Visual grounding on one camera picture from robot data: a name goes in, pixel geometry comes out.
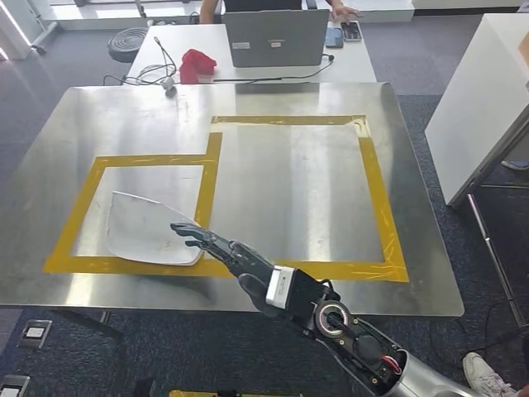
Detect metal top workbench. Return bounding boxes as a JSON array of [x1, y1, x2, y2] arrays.
[[0, 82, 465, 325]]

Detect white desk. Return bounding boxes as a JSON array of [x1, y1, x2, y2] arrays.
[[127, 22, 377, 84]]

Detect white curved plastic panel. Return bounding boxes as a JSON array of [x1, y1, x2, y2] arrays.
[[105, 190, 204, 267]]

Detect red cloth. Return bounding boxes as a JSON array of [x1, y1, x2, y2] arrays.
[[179, 48, 217, 85]]

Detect brown cardboard sheet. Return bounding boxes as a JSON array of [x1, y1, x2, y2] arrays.
[[518, 32, 529, 92]]

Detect phone with patterned case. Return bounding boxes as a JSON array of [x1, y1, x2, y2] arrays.
[[340, 21, 363, 43]]

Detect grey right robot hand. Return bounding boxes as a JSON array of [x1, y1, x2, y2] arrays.
[[170, 222, 278, 319]]

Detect long white counter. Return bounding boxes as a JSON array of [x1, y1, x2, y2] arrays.
[[42, 0, 416, 24]]

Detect small yellow tape frame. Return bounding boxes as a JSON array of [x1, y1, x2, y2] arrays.
[[43, 154, 223, 275]]

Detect coiled black cable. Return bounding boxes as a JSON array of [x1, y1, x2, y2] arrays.
[[103, 36, 178, 88]]

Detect large yellow tape frame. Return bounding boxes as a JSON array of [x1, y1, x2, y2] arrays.
[[194, 115, 410, 283]]

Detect floor socket box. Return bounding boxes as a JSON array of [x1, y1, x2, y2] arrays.
[[0, 375, 31, 397], [17, 319, 53, 352]]

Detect white table steel legs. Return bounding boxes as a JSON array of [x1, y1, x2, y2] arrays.
[[424, 13, 529, 330]]

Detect black laptop cable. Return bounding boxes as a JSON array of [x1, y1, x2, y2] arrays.
[[213, 53, 335, 84]]

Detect dark blue phone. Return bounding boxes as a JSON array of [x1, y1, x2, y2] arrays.
[[325, 26, 344, 50]]

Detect black round stool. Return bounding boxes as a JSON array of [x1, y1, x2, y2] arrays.
[[107, 27, 149, 64]]

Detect grey laptop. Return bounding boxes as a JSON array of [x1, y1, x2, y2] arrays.
[[222, 9, 331, 69]]

